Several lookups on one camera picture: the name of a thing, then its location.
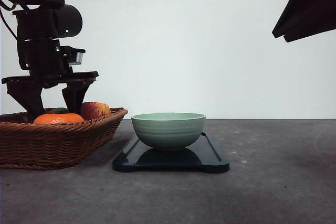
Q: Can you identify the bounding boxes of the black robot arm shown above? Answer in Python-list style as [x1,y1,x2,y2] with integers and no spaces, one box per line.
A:
[2,0,98,118]

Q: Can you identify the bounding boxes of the red yellow apple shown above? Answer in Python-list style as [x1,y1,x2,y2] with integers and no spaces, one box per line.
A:
[81,102,112,121]

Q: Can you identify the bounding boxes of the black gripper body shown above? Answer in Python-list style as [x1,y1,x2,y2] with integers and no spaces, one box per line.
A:
[1,39,99,89]

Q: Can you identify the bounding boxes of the orange tangerine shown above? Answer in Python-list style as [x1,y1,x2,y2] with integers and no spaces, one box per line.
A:
[33,113,85,124]

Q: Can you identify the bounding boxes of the dark green fruit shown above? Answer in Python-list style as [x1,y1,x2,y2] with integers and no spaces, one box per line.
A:
[51,108,68,114]

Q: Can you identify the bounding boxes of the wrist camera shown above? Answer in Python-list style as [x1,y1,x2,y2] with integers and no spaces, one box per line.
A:
[68,48,85,65]

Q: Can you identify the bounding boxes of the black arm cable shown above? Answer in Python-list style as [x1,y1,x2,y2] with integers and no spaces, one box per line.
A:
[0,0,18,39]

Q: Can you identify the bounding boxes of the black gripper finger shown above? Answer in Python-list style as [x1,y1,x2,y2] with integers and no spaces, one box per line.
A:
[6,83,44,115]
[283,26,336,42]
[272,0,336,39]
[62,80,94,113]

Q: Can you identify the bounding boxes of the light green ceramic bowl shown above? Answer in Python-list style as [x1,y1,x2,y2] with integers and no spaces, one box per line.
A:
[131,112,206,151]

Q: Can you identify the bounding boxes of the dark purple fruit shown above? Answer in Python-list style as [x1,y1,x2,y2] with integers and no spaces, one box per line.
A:
[0,112,36,123]

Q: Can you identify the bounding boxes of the brown wicker basket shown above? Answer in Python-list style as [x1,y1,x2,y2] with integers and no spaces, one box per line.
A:
[0,108,128,170]

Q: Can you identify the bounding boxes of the dark navy rectangular tray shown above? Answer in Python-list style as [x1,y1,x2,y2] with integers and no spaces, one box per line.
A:
[113,132,230,173]

